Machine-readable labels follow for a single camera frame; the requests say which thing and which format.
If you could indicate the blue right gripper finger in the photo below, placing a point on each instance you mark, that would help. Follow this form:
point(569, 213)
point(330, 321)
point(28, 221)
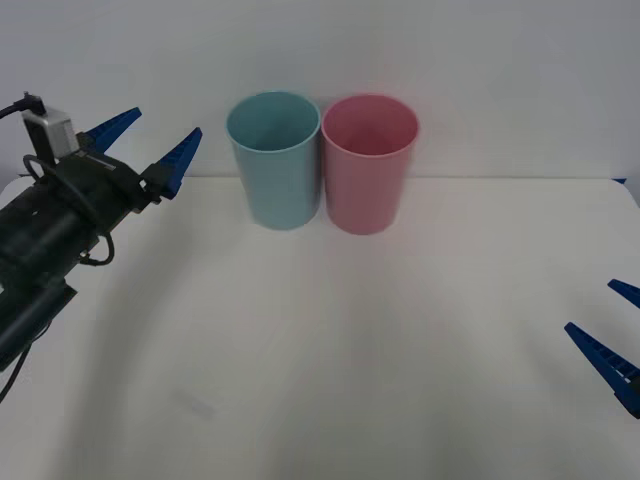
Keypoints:
point(607, 362)
point(627, 292)

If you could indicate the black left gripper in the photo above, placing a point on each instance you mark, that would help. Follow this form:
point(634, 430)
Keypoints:
point(107, 192)

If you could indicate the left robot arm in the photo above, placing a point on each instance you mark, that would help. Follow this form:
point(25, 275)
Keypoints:
point(35, 240)

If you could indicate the pale blue plastic bin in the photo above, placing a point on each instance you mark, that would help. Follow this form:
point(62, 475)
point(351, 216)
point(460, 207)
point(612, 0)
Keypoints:
point(282, 190)

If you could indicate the pink plastic bin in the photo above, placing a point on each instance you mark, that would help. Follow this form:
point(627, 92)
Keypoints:
point(365, 195)

